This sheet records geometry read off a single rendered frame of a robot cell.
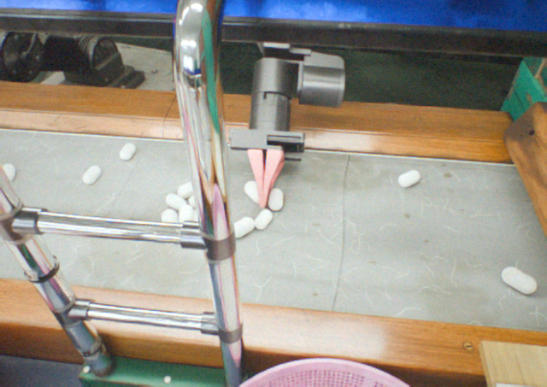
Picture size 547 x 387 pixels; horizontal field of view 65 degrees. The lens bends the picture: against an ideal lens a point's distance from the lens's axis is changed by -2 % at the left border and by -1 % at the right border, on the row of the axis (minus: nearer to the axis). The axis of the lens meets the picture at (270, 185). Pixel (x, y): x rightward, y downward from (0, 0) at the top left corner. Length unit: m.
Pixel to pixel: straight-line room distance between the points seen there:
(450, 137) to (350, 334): 0.39
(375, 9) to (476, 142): 0.46
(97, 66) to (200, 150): 1.13
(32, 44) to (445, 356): 1.01
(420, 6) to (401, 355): 0.33
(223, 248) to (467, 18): 0.23
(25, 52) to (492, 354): 1.04
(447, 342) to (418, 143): 0.34
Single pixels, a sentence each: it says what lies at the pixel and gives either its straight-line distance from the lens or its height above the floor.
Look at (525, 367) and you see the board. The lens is 0.51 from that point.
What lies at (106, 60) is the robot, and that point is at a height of 0.59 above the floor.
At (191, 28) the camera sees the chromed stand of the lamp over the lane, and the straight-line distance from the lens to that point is 0.21.
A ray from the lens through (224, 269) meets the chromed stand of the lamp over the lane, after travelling 0.31.
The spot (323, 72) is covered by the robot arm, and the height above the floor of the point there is 0.89.
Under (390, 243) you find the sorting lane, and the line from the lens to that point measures 0.60.
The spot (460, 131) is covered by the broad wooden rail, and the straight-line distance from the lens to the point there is 0.77.
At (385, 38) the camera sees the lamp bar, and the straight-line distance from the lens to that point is 0.34.
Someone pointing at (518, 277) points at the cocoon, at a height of 0.76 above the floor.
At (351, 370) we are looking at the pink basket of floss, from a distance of 0.47.
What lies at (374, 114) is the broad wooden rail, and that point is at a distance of 0.77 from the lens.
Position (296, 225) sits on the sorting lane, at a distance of 0.60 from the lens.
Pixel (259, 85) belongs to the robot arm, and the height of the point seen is 0.87.
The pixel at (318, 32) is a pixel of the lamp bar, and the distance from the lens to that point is 0.33.
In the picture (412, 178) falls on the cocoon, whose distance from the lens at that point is 0.67.
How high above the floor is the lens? 1.19
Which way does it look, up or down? 44 degrees down
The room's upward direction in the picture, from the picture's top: straight up
